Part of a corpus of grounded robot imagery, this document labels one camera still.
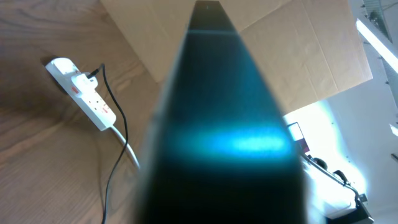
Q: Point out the brown cardboard sheet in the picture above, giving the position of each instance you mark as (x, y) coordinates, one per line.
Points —
(307, 50)

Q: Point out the gold Galaxy smartphone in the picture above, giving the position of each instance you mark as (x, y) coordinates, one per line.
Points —
(218, 150)

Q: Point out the white USB charger plug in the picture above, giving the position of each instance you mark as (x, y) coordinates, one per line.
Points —
(83, 85)

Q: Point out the white power strip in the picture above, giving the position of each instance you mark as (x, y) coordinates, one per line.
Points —
(93, 105)

